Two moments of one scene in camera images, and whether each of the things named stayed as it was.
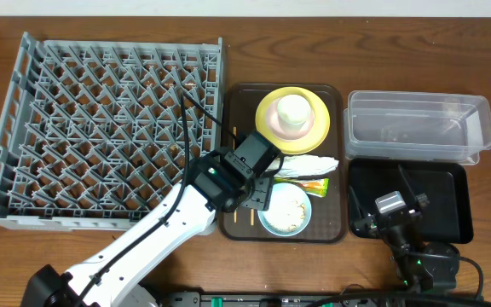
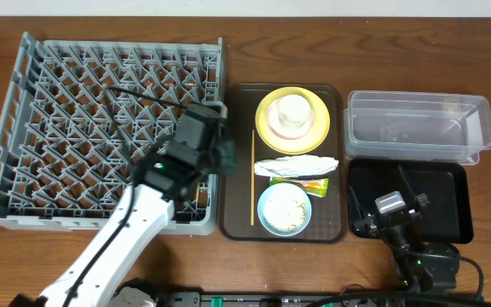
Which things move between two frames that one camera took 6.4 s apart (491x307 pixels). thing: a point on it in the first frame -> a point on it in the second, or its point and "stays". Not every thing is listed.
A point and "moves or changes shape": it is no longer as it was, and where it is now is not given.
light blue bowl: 289,212 stays
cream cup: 294,112 stays
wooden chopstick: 235,214 moves or changes shape
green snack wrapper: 316,187 stays
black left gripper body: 258,193 -> 224,155
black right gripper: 361,223 stays
